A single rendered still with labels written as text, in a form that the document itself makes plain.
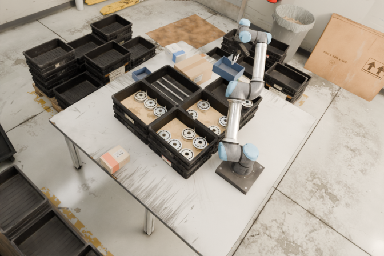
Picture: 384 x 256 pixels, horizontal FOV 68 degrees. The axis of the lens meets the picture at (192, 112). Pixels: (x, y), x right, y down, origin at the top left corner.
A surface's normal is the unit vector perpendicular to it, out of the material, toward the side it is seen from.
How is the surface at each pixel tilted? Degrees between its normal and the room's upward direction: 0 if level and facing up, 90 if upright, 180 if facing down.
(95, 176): 0
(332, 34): 79
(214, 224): 0
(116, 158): 0
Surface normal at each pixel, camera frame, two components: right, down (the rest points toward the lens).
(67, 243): 0.13, -0.67
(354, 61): -0.57, 0.37
